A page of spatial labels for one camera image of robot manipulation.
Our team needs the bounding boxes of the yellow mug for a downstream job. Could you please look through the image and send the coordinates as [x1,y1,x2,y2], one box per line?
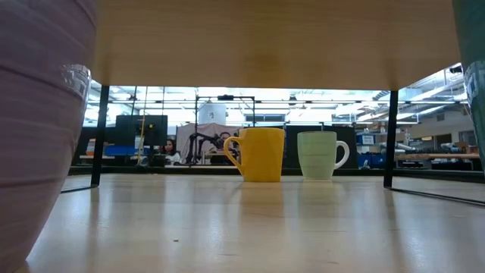
[223,127,286,183]

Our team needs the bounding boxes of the pale green mug white handle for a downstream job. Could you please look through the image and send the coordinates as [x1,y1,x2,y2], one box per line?
[296,130,350,180]

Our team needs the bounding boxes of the purple ribbed mug white handle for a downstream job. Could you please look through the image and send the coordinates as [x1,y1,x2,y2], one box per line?
[0,0,98,273]

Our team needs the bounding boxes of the cream white mug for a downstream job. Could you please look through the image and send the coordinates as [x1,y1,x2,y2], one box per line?
[451,0,485,174]

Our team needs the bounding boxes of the person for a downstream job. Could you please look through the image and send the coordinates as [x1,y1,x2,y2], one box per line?
[217,131,240,165]
[161,138,182,165]

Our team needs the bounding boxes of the white cylinder tank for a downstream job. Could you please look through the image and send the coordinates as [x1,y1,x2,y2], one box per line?
[198,102,227,125]

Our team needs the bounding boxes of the black partition panels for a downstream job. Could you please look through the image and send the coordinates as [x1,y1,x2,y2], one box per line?
[283,124,359,170]

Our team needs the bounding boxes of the beige backdrop cloth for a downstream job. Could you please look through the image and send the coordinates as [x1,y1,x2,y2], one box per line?
[176,122,244,165]

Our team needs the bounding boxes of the wooden riser shelf black legs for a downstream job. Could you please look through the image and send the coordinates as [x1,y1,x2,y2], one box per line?
[60,0,485,208]

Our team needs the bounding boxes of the yellow pole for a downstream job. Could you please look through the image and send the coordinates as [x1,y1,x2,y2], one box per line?
[138,115,148,162]

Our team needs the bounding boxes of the blue crate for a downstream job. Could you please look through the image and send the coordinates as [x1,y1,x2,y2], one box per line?
[105,145,149,157]

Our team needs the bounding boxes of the blue storage bins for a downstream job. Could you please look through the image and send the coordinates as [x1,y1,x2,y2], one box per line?
[355,152,387,170]

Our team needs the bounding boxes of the wooden workbench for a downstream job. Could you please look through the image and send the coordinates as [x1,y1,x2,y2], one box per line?
[393,152,481,161]

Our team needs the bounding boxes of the black rig frame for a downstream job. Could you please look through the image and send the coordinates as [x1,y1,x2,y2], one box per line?
[194,95,256,168]

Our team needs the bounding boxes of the black metal table frame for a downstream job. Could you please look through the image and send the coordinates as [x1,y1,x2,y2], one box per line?
[67,165,484,184]

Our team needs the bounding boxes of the white wall sign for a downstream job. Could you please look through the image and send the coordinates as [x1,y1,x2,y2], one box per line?
[355,133,377,146]

